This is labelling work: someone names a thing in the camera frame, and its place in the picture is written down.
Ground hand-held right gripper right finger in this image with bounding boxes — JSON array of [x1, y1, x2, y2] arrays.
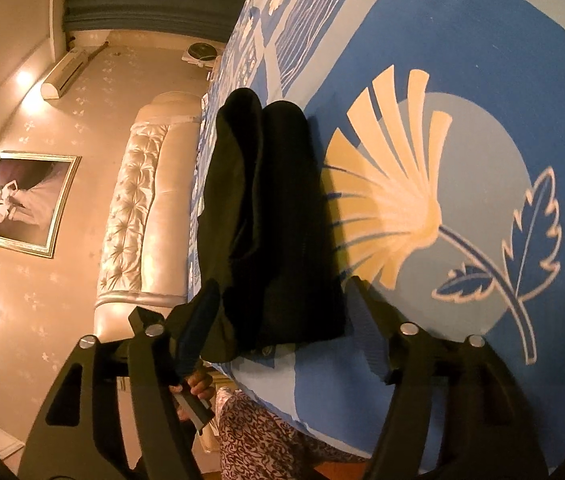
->
[[345, 275, 548, 480]]

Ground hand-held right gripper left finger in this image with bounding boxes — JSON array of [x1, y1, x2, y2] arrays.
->
[[16, 279, 220, 480]]

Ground black pants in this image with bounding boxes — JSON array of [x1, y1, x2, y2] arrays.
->
[[196, 87, 348, 363]]

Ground person's left hand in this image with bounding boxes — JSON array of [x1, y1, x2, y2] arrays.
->
[[169, 364, 217, 407]]

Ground patterned maroon white garment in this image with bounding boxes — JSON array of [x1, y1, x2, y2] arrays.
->
[[215, 389, 368, 480]]

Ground cream tufted headboard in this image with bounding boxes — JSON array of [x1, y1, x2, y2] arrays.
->
[[93, 91, 204, 346]]

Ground blue printed bedspread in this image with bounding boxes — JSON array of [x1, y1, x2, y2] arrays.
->
[[182, 0, 565, 476]]

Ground gold framed wall picture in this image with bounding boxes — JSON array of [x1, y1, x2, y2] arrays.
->
[[0, 150, 82, 260]]

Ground white wall air conditioner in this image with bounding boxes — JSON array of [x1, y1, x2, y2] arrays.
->
[[41, 49, 88, 100]]

